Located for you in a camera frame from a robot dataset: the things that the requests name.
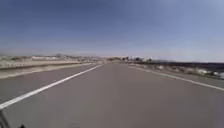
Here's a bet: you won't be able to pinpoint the dry sandy ground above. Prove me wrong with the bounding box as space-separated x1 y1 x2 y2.
0 58 83 70

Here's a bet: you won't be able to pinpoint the grey asphalt road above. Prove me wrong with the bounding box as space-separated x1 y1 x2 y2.
0 62 224 128

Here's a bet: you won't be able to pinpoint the distant low buildings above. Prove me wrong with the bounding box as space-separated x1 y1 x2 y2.
106 55 154 63

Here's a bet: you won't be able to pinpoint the white painted road line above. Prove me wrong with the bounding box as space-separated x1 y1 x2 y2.
0 63 104 111
128 64 224 92

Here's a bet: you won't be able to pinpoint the rocky verge with dark brush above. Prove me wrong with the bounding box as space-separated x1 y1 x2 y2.
124 59 224 80

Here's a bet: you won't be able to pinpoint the pale concrete kerb strip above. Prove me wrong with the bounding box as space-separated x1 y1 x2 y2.
0 62 96 80

